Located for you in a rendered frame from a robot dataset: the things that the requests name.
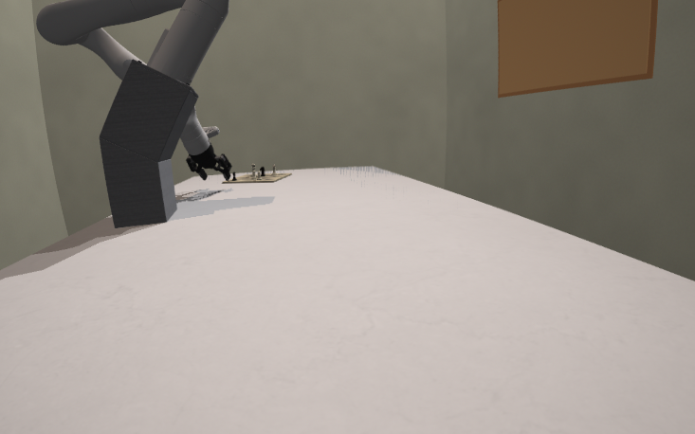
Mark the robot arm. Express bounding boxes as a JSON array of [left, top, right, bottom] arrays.
[[36, 0, 229, 155]]

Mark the black and tan chessboard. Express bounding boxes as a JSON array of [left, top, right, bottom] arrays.
[[222, 173, 292, 183]]

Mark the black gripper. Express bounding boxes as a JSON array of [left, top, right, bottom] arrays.
[[186, 144, 232, 181]]

